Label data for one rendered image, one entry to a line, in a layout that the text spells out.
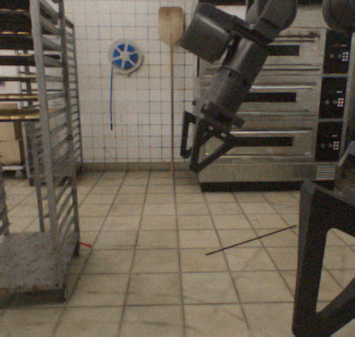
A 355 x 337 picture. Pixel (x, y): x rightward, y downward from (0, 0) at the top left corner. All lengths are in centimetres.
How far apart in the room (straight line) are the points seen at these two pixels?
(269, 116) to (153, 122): 158
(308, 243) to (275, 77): 331
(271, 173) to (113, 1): 273
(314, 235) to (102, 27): 431
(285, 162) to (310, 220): 343
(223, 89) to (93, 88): 395
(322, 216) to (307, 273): 3
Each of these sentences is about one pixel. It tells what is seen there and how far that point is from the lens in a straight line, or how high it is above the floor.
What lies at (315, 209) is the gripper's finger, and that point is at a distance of 17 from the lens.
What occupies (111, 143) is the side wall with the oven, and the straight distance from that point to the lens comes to 443.
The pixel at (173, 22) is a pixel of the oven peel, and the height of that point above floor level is 184.
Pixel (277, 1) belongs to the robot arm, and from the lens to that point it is 51.
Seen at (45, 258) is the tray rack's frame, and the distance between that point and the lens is 211.
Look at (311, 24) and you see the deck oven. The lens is 361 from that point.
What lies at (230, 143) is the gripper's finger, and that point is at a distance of 46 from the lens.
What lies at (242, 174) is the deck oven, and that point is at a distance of 351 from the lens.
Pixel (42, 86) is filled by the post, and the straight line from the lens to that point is 158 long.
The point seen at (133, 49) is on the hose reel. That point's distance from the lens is 423.
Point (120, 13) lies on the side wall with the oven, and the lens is 442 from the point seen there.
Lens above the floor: 111
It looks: 13 degrees down
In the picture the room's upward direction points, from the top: straight up
